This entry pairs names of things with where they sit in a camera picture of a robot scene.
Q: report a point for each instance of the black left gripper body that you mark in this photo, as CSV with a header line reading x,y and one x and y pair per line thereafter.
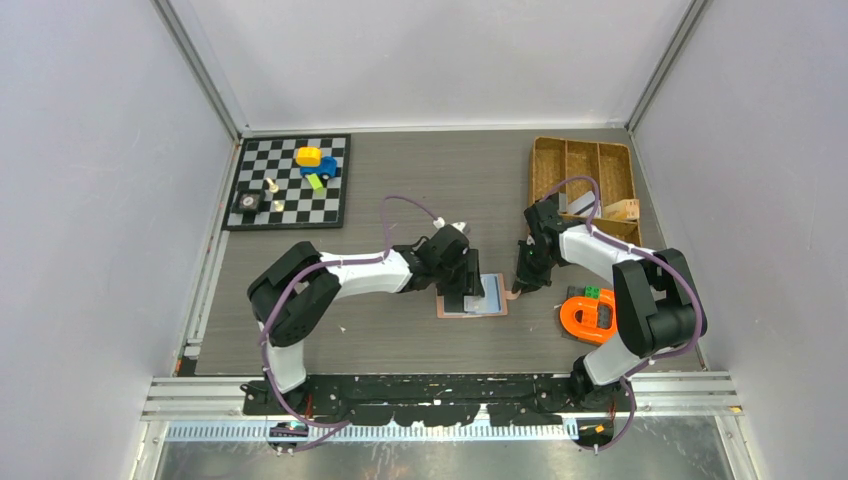
x,y
445,273

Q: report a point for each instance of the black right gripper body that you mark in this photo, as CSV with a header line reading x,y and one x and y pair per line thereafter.
x,y
530,252

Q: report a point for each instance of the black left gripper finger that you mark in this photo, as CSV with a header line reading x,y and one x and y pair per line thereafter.
x,y
472,278
451,298

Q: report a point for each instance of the pink leather card holder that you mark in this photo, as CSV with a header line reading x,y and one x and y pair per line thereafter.
x,y
496,291

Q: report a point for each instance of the grey striped credit card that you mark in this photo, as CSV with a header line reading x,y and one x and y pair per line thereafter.
x,y
583,205

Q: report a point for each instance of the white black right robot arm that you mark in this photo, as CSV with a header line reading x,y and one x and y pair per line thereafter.
x,y
658,310

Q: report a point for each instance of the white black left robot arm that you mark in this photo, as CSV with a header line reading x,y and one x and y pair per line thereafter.
x,y
289,299

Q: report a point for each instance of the tan card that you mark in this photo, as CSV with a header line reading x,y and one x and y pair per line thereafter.
x,y
623,210

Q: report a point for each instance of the green lego brick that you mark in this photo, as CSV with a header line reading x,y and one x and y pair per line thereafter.
x,y
592,292

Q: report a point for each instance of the orange horseshoe toy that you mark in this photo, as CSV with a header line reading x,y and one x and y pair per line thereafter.
x,y
589,321

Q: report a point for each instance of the dark grey lego baseplate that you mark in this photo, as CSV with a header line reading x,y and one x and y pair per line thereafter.
x,y
607,295

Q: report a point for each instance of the woven bamboo organizer tray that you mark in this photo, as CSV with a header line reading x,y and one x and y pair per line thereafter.
x,y
554,159

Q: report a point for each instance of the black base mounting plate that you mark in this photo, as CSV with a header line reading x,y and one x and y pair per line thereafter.
x,y
436,400

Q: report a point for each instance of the blue toy car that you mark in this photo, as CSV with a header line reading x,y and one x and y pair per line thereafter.
x,y
325,169

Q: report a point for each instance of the green toy block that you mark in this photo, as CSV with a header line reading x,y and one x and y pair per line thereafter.
x,y
315,182

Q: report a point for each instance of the yellow toy block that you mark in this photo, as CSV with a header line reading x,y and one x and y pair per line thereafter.
x,y
308,157

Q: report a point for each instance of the white chess pawn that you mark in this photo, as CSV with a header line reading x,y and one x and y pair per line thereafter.
x,y
272,186

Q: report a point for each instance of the black white chessboard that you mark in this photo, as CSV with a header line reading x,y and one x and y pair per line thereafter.
x,y
273,157

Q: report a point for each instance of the aluminium frame rail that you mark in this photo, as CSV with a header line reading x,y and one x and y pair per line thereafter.
x,y
211,408

